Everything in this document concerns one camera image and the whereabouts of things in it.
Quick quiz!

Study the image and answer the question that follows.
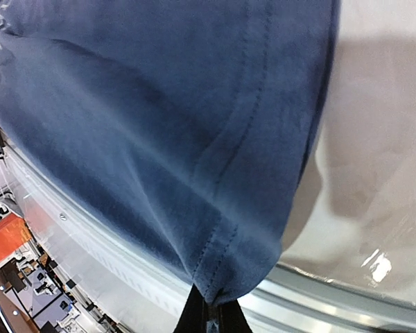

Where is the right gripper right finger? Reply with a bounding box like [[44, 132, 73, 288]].
[[217, 300, 252, 333]]

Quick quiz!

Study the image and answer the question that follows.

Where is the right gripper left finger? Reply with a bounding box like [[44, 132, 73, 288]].
[[173, 285, 207, 333]]

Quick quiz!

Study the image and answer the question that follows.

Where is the navy blue tank top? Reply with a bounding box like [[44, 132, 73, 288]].
[[0, 1, 340, 305]]

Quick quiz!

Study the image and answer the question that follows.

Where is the orange box in background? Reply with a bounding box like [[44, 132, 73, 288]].
[[0, 213, 32, 262]]

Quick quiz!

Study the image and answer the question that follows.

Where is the front aluminium rail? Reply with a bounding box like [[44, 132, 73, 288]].
[[4, 147, 416, 332]]

